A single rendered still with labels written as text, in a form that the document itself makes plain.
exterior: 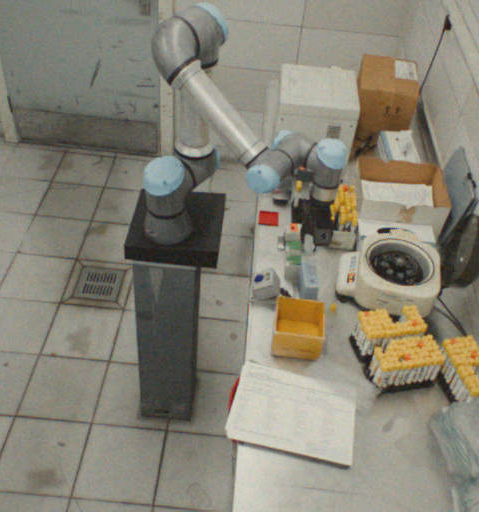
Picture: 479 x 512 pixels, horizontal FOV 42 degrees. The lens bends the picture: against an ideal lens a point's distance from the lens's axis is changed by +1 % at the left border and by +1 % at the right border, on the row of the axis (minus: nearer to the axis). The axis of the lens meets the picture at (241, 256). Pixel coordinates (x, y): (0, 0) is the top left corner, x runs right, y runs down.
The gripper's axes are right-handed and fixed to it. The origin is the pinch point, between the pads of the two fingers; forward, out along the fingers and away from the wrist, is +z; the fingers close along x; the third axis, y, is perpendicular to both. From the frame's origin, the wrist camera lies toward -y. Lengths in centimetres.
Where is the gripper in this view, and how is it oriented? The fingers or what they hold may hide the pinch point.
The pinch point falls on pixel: (312, 253)
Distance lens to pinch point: 176.8
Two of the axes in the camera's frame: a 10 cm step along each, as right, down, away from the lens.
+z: -0.8, 7.2, 6.9
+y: -0.4, -6.9, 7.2
